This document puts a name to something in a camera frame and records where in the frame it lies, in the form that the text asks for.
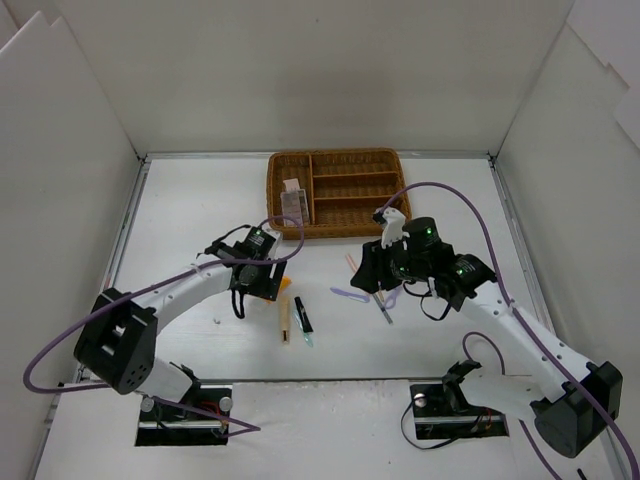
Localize black makeup tube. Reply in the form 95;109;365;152
294;296;314;333

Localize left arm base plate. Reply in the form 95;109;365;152
135;385;233;447

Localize clear mauve eyeshadow palette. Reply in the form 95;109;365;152
280;189;310;226

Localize mint green eyebrow razor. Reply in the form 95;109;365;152
294;313;314;348

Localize brown wicker divided tray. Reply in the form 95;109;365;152
266;148;412;240

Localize purple eyebrow razor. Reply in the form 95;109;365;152
329;287;370;303

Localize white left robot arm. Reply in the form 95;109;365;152
74;226;286;420

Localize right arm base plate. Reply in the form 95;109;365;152
403;381;509;445

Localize beige concealer tube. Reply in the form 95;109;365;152
278;295;291;345

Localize grey makeup pencil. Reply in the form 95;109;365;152
371;294;394;325

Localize pink rectangular compact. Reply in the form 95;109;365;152
283;178;301;192

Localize orange sunscreen tube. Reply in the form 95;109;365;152
264;276;292;302

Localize purple small scissors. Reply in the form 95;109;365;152
383;286;403;310

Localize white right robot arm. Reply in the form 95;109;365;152
351;208;623;458

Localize pink makeup pen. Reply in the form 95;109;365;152
345;254;357;273

